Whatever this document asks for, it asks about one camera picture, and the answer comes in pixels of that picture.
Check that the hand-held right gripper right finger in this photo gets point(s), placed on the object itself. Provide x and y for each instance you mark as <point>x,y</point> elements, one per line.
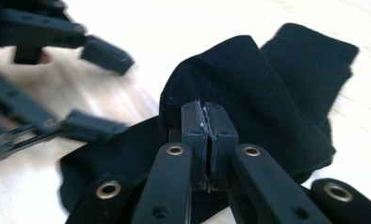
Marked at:
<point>224,133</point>

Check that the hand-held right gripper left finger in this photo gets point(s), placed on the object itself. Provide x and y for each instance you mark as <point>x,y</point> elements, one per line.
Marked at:
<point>195,137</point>

